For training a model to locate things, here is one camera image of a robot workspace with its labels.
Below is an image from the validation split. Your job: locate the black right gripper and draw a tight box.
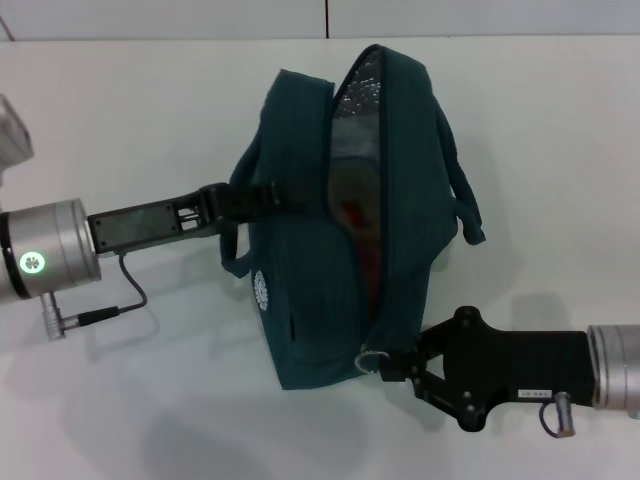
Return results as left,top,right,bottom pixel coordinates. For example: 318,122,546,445
382,305,597,434

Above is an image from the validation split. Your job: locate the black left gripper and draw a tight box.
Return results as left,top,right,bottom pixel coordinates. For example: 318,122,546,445
87,180,321,256

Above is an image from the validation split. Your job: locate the dark teal insulated lunch bag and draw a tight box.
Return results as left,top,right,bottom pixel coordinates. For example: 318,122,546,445
219,43,487,391

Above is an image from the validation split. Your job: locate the clear food container blue seal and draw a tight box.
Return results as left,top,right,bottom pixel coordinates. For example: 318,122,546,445
329,115,389,241

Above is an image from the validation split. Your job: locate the white partition board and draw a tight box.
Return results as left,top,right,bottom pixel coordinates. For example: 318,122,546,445
0,0,640,42

